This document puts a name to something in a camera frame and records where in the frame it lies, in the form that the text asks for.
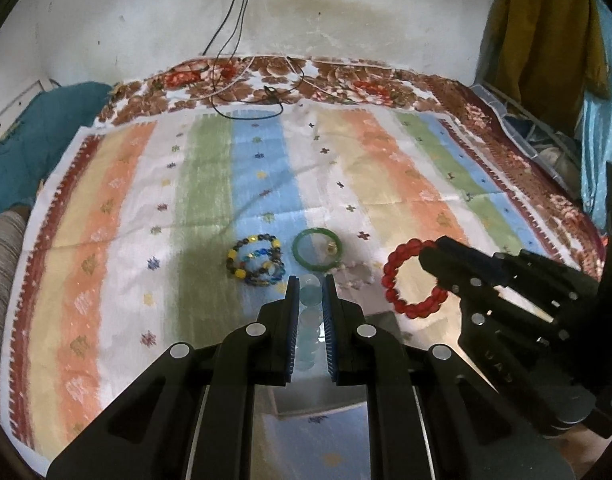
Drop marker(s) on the mustard yellow garment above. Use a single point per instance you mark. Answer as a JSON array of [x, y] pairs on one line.
[[540, 35]]

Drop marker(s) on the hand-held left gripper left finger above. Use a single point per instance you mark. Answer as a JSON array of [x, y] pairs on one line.
[[292, 320]]

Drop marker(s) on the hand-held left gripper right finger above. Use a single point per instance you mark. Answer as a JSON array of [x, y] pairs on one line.
[[329, 320]]

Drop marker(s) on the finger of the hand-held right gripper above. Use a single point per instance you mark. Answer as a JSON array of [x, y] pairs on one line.
[[465, 252], [445, 272]]

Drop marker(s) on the teal pillow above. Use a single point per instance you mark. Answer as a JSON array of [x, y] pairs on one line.
[[31, 135]]

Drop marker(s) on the light blue cloth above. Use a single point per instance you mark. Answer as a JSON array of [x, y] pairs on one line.
[[605, 110]]

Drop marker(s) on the white panel board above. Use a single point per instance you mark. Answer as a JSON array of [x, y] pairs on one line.
[[11, 105]]

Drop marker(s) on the striped colourful cloth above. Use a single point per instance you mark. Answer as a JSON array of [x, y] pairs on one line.
[[136, 260]]

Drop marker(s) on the white metal frame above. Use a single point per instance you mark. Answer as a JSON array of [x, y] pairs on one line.
[[523, 110]]

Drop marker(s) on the green jade bangle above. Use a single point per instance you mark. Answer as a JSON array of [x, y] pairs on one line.
[[298, 255]]

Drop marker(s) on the grey striped pillow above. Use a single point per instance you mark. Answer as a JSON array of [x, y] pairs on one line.
[[3, 270]]

